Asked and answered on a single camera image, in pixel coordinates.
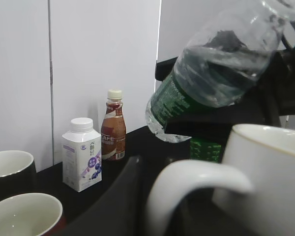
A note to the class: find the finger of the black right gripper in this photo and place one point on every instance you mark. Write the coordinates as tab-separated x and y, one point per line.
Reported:
176	114

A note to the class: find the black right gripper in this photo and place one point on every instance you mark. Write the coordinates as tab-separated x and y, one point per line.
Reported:
274	96

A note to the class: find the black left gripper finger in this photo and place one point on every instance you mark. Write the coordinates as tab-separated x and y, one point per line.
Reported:
117	212

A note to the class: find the clear water bottle green label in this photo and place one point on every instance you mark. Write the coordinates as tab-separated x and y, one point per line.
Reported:
225	60

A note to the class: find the white ceramic mug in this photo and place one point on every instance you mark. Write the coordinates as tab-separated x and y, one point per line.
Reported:
254	183

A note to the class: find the brown coffee drink bottle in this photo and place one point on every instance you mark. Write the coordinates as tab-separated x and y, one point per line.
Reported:
113	129

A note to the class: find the white blueberry milk carton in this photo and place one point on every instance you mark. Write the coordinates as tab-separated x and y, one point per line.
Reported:
81	155

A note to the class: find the red ceramic mug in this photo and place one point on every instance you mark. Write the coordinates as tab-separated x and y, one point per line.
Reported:
31	214

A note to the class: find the black ceramic mug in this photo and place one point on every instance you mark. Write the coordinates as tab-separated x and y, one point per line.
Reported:
17	173

